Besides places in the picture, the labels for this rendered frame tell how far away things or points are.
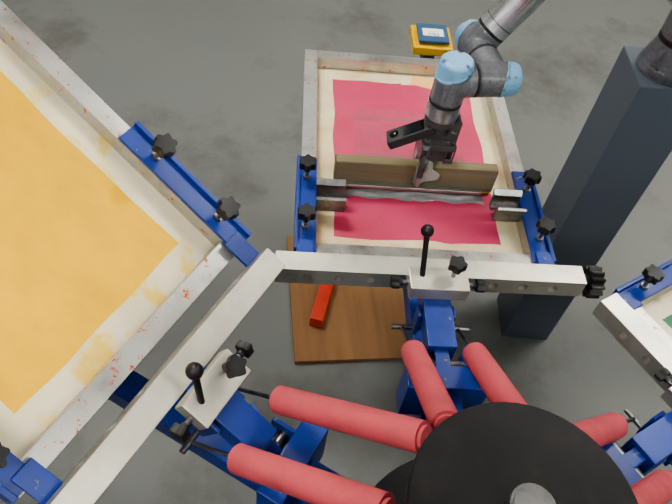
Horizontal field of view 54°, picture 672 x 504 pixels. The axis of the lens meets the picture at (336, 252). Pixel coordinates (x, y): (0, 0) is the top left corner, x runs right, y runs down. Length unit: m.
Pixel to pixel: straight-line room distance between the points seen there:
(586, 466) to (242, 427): 0.55
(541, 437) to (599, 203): 1.26
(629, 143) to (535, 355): 1.02
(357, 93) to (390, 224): 0.51
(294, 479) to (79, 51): 3.11
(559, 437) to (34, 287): 0.85
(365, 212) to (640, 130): 0.79
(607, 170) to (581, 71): 2.14
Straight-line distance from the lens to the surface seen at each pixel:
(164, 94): 3.50
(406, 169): 1.64
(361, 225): 1.61
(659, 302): 1.72
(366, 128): 1.86
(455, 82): 1.46
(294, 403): 1.13
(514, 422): 0.98
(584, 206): 2.14
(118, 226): 1.27
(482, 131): 1.95
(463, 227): 1.66
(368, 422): 1.04
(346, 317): 2.56
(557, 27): 4.47
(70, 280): 1.22
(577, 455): 0.99
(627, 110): 1.91
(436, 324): 1.36
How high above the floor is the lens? 2.16
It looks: 51 degrees down
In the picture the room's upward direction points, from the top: 9 degrees clockwise
